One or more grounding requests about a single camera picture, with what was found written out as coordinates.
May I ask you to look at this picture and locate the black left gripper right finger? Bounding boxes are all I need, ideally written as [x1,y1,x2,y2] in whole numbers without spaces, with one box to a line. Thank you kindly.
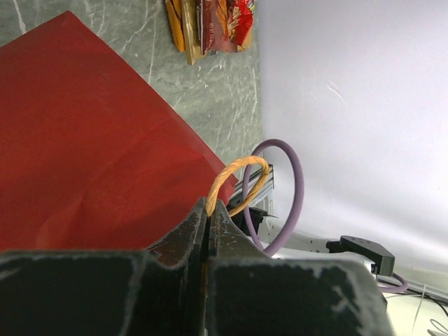
[206,202,394,335]

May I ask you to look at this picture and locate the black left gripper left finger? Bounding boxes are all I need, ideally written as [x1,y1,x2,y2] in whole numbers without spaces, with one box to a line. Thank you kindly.
[1,199,207,335]

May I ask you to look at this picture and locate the red paper bag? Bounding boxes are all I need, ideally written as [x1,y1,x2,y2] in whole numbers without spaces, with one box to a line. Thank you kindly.
[1,12,224,250]

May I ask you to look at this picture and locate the red Doritos bag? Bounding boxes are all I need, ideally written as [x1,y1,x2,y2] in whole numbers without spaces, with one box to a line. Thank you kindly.
[195,0,237,55]

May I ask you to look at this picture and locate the red rice cracker mix bag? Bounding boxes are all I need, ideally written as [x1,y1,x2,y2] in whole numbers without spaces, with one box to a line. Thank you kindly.
[227,0,256,52]

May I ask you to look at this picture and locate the orange honey dijon chips bag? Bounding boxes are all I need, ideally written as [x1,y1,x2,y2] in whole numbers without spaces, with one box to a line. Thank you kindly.
[165,0,186,53]

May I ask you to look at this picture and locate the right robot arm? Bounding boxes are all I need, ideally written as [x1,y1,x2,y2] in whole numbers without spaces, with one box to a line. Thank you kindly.
[229,208,447,304]

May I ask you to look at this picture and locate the aluminium rail frame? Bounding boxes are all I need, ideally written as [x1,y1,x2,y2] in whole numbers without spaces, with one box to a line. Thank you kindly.
[227,165,274,214]

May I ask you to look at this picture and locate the loose cables under frame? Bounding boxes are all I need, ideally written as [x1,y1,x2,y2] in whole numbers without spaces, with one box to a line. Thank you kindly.
[411,285,448,336]

